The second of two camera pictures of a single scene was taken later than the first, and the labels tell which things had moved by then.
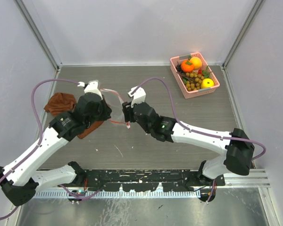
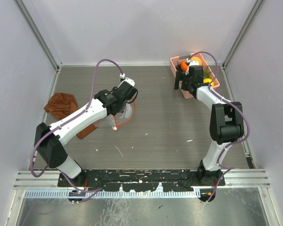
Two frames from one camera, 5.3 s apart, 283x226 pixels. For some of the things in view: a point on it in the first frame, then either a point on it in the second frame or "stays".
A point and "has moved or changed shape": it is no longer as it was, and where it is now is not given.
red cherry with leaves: x=206 y=73 stays
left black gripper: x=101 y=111 -> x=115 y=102
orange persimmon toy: x=187 y=66 stays
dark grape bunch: x=178 y=68 stays
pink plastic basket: x=194 y=76 stays
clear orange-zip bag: x=114 y=101 has moved or changed shape
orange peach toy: x=197 y=62 stays
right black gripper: x=128 y=111 -> x=179 y=76
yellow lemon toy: x=207 y=83 stays
